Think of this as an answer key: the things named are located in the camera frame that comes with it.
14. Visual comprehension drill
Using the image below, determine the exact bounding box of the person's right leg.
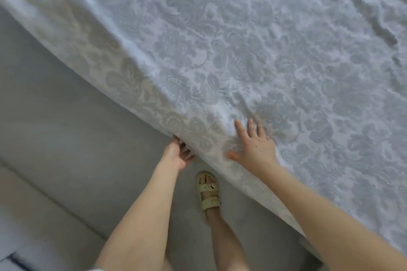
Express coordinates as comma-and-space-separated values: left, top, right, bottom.
206, 207, 248, 271

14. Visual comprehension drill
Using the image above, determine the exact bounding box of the person's right hand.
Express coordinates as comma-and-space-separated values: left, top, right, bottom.
226, 119, 280, 173

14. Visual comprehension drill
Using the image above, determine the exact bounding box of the person's right beige sandal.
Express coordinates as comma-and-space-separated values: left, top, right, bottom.
195, 171, 222, 221

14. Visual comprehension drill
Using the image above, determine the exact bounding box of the person's left hand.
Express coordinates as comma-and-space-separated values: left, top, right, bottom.
160, 135, 196, 172

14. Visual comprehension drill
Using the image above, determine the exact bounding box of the person's right forearm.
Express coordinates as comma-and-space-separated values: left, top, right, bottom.
259, 164, 407, 271

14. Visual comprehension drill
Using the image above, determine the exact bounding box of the white floral bed sheet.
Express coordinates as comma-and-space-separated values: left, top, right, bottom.
0, 0, 407, 257

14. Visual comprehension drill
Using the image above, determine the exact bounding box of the person's left forearm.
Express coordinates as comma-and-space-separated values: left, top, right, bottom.
95, 161, 188, 271

